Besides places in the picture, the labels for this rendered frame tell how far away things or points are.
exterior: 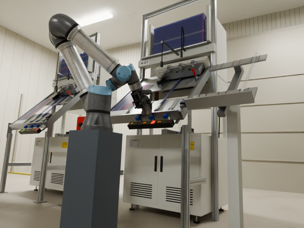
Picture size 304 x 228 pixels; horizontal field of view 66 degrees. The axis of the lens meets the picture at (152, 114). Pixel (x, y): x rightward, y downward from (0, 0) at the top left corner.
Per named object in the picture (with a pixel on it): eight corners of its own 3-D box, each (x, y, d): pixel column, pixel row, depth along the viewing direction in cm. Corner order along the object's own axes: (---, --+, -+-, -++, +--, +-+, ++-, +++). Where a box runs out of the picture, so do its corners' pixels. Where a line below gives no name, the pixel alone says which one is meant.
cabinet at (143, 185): (201, 226, 157) (201, 133, 168) (121, 209, 196) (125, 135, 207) (230, 210, 209) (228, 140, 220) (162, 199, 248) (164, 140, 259)
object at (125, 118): (180, 120, 147) (177, 110, 144) (105, 124, 184) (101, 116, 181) (181, 118, 148) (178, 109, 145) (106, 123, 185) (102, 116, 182)
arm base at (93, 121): (98, 130, 104) (100, 107, 105) (73, 130, 111) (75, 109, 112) (118, 133, 117) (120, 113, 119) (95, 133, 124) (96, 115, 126)
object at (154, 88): (198, 90, 175) (197, 84, 172) (129, 99, 212) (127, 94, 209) (210, 71, 198) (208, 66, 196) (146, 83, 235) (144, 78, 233)
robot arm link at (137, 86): (131, 80, 146) (142, 78, 142) (135, 87, 148) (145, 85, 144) (125, 86, 141) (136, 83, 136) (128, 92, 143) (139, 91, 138)
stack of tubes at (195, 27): (204, 41, 195) (204, 12, 199) (152, 54, 223) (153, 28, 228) (209, 47, 205) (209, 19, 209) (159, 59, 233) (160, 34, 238)
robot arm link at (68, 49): (92, 116, 120) (44, 19, 118) (88, 120, 134) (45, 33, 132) (112, 107, 125) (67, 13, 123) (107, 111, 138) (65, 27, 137)
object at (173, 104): (180, 115, 147) (178, 111, 146) (104, 121, 184) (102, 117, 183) (190, 100, 161) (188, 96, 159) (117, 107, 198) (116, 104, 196)
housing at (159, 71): (209, 74, 196) (205, 59, 190) (159, 83, 223) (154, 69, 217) (211, 70, 202) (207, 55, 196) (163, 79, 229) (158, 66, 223)
